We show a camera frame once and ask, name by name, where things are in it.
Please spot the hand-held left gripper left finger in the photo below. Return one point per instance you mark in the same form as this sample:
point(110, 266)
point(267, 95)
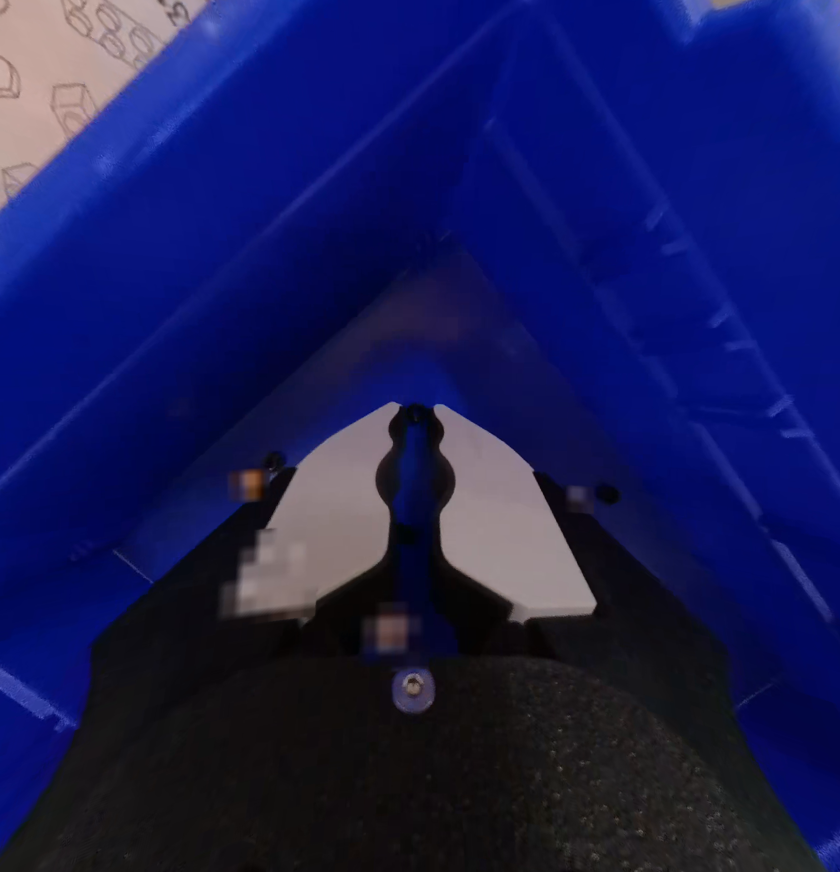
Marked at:
point(338, 497)

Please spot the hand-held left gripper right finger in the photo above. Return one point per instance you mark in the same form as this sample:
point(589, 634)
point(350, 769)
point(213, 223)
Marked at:
point(508, 531)

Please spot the blue plastic bin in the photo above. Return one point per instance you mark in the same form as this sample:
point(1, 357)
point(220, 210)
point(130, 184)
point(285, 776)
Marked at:
point(256, 204)

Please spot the small black round lego piece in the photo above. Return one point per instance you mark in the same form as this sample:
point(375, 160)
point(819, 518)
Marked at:
point(275, 461)
point(607, 494)
point(416, 411)

